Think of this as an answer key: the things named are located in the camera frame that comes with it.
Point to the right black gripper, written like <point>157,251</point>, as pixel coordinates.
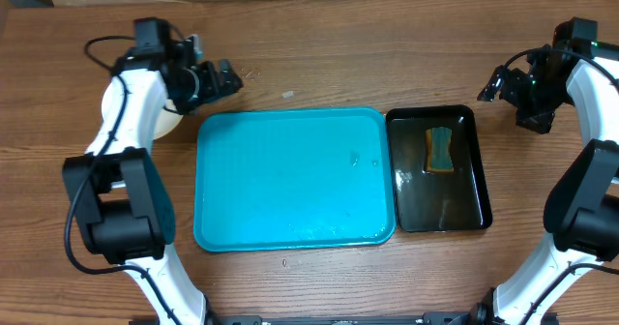
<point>541,121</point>

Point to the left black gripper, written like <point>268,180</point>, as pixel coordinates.
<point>216,89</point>

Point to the white plate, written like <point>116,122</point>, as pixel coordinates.
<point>167,124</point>

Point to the green yellow sponge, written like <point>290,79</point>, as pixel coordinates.
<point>438,156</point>

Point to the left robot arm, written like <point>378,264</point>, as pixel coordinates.
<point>121,218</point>

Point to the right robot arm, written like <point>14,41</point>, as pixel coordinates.
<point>580,217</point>

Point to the teal plastic tray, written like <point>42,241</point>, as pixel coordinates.
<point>293,179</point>

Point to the black rectangular water tray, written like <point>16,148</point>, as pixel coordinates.
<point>428,202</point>

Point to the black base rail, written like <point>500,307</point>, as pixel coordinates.
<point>429,318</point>

